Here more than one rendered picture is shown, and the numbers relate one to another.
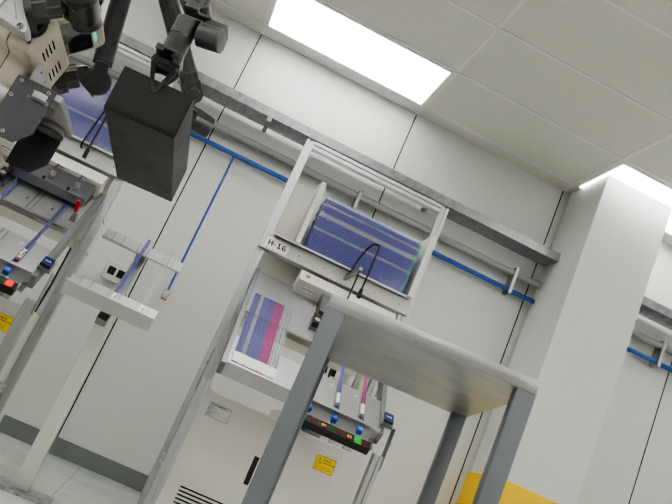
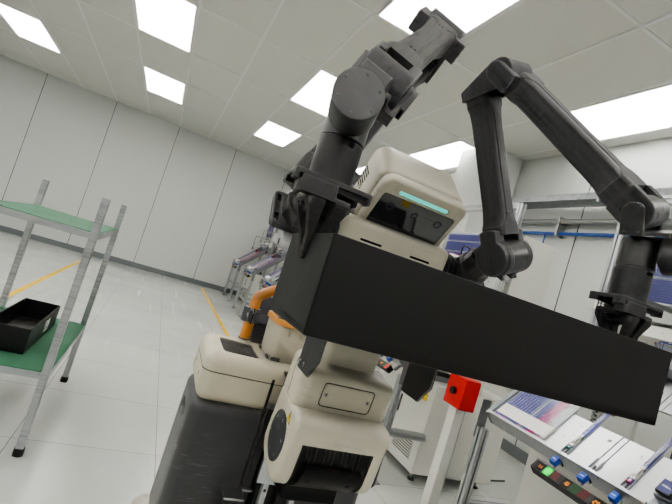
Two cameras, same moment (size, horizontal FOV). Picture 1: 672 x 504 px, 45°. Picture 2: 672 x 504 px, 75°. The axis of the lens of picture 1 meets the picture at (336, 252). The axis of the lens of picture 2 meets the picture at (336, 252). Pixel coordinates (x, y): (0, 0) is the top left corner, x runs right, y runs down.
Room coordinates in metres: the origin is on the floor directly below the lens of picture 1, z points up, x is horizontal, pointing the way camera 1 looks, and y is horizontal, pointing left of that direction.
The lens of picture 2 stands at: (1.65, 0.00, 1.09)
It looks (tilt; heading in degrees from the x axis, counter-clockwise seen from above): 3 degrees up; 76
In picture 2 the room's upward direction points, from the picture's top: 18 degrees clockwise
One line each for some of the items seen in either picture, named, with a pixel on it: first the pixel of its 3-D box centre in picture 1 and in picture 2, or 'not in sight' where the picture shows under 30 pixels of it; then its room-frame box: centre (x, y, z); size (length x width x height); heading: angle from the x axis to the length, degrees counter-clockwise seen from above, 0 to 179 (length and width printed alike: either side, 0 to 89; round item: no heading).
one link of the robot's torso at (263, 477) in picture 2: not in sight; (334, 456); (2.04, 0.98, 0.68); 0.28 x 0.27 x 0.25; 7
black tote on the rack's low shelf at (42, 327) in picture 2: not in sight; (24, 322); (0.86, 2.40, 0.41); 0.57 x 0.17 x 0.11; 98
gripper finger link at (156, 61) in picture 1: (160, 78); (321, 225); (1.76, 0.54, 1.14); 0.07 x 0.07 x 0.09; 7
